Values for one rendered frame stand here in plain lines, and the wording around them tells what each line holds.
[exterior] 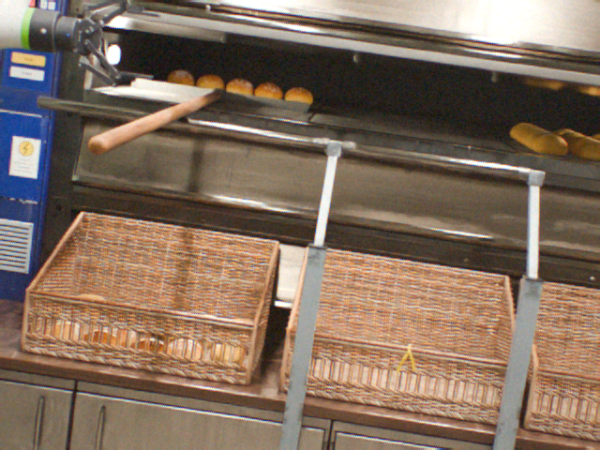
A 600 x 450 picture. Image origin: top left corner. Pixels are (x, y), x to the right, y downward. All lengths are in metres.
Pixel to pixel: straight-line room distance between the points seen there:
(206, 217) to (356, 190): 0.42
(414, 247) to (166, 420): 0.87
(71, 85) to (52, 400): 0.90
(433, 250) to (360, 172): 0.29
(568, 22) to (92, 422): 1.58
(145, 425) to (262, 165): 0.82
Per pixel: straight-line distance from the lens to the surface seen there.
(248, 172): 3.15
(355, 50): 2.96
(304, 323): 2.59
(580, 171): 3.18
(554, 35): 3.14
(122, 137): 1.96
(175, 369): 2.76
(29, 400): 2.80
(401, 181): 3.15
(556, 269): 3.21
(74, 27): 2.61
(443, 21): 3.11
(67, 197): 3.25
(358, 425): 2.71
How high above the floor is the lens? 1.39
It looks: 9 degrees down
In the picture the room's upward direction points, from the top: 8 degrees clockwise
